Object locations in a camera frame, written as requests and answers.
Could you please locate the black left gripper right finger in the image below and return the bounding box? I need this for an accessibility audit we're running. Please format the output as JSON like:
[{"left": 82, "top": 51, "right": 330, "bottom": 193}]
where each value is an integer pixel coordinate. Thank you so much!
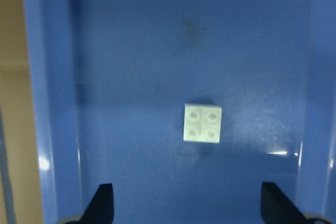
[{"left": 261, "top": 182, "right": 307, "bottom": 224}]

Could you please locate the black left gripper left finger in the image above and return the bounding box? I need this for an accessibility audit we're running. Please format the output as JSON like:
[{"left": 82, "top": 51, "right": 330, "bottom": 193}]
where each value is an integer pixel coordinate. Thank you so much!
[{"left": 79, "top": 183, "right": 114, "bottom": 224}]

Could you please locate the white studded block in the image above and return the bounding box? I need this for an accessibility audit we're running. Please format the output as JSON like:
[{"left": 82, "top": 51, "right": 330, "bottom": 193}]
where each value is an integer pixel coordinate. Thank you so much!
[{"left": 183, "top": 103, "right": 222, "bottom": 144}]

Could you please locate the blue plastic tray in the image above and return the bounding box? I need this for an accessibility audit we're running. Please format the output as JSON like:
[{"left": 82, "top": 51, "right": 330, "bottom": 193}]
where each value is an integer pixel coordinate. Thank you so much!
[{"left": 24, "top": 0, "right": 335, "bottom": 223}]

